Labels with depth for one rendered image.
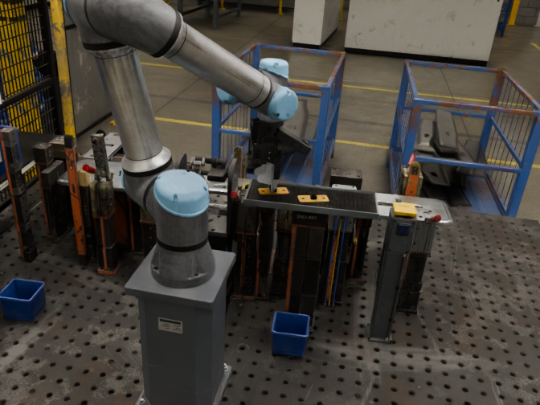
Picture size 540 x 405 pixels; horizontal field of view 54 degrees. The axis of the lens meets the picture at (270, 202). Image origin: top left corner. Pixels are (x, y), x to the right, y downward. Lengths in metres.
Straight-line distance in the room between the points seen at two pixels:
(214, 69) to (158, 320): 0.58
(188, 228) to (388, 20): 8.52
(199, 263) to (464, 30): 8.68
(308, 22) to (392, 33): 1.43
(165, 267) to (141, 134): 0.30
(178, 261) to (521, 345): 1.17
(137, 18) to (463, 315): 1.43
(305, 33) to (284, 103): 8.39
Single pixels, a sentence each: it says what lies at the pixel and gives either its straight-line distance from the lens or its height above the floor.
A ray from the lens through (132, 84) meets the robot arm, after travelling 1.14.
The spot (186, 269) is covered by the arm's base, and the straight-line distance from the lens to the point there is 1.19.
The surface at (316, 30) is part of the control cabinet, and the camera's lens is 9.53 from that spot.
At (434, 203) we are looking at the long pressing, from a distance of 1.95.
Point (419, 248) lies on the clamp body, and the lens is 1.74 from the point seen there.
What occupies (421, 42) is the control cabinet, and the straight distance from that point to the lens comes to 9.57.
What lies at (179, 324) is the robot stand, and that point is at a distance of 1.25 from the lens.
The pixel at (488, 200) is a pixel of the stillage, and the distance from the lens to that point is 4.17.
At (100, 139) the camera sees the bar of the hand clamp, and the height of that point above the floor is 1.20.
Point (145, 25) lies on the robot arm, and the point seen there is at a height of 1.66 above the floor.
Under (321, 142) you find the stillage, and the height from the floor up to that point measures 0.56.
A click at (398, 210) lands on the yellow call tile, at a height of 1.16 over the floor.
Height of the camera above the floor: 1.82
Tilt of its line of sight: 27 degrees down
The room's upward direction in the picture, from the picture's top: 4 degrees clockwise
